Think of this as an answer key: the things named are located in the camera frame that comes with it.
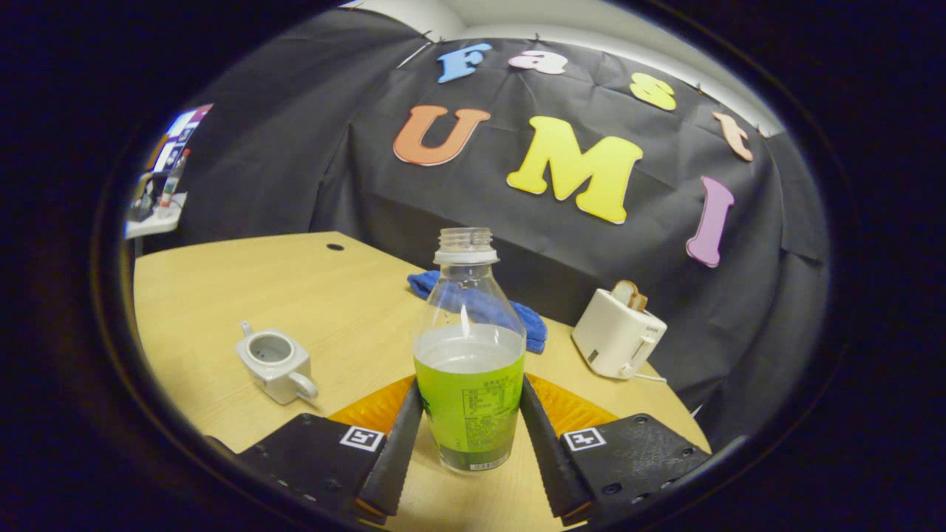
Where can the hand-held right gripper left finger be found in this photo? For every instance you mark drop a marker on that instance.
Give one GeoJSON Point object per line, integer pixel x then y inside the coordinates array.
{"type": "Point", "coordinates": [399, 451]}

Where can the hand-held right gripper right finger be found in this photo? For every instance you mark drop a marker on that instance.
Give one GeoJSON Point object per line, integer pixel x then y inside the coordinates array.
{"type": "Point", "coordinates": [547, 458]}

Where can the green label water bottle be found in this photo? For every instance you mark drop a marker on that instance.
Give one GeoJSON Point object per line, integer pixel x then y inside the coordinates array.
{"type": "Point", "coordinates": [469, 399]}

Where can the white teacup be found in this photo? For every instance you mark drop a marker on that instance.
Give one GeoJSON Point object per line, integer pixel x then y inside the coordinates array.
{"type": "Point", "coordinates": [277, 373]}

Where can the red cap plastic bottle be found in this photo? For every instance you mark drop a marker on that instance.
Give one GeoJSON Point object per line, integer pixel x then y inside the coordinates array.
{"type": "Point", "coordinates": [174, 181]}

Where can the blue towel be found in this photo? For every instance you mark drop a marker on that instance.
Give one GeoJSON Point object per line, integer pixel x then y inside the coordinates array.
{"type": "Point", "coordinates": [532, 321]}

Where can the white toaster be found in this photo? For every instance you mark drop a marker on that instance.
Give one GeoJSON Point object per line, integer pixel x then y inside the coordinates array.
{"type": "Point", "coordinates": [610, 332]}

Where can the bread slice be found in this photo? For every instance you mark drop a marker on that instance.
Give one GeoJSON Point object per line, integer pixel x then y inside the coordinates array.
{"type": "Point", "coordinates": [628, 294]}

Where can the white side table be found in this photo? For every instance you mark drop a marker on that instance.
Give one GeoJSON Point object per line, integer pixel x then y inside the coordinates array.
{"type": "Point", "coordinates": [159, 222]}

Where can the computer monitor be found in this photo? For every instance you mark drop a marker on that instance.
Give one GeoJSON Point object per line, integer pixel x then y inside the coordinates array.
{"type": "Point", "coordinates": [181, 137]}

